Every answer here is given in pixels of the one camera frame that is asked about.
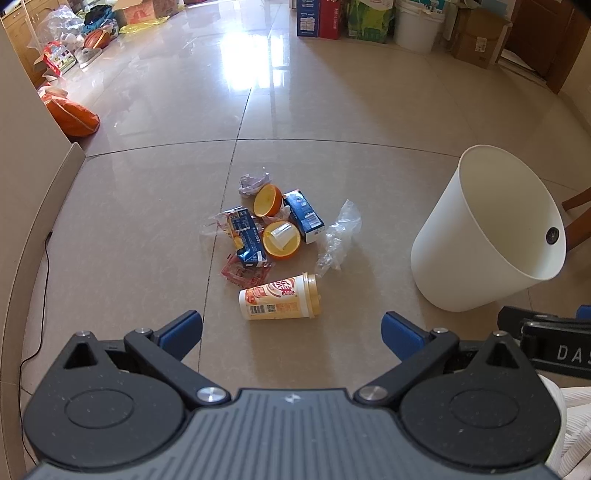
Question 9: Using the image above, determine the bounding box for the white plastic trash bin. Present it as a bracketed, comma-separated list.
[411, 145, 567, 312]

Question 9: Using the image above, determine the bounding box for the orange milk tea cup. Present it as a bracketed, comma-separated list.
[238, 272, 322, 321]

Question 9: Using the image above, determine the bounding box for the clear plastic bag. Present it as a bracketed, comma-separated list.
[315, 200, 363, 278]

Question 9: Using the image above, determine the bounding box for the orange peel half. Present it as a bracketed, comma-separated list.
[252, 184, 283, 218]
[262, 221, 301, 260]

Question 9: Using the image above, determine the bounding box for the white ribbed plastic cup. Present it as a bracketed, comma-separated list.
[270, 221, 297, 250]

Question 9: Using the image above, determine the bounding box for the lilac paper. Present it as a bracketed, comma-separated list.
[238, 168, 271, 197]

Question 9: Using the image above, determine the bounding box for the red printed clear wrapper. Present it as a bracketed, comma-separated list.
[221, 254, 274, 289]

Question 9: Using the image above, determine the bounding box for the white tissue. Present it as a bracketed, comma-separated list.
[274, 205, 290, 221]

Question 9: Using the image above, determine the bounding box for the wooden chair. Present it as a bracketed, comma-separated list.
[561, 185, 591, 252]

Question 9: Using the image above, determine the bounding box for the orange cloth bag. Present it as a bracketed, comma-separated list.
[38, 86, 100, 139]

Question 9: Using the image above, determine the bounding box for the colourful toy box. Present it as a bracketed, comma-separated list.
[41, 41, 77, 77]

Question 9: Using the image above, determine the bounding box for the dark wooden door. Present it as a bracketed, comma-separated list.
[504, 0, 590, 94]

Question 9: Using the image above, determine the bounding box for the brown cardboard box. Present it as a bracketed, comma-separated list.
[450, 6, 510, 69]

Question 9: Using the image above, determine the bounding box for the basketball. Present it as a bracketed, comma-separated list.
[84, 28, 111, 49]

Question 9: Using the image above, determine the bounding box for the yellow plastic bag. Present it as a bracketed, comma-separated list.
[119, 16, 169, 35]

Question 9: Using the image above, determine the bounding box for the white plastic bucket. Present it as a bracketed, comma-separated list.
[394, 1, 445, 54]

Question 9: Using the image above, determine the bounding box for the green cardboard box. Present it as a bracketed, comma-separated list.
[346, 0, 394, 43]

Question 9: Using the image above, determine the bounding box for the red cardboard box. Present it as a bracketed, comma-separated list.
[318, 0, 344, 40]

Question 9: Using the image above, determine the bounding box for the blue cardboard box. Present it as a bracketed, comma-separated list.
[297, 0, 320, 38]

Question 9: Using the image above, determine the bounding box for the black power cable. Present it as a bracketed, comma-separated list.
[17, 230, 53, 467]

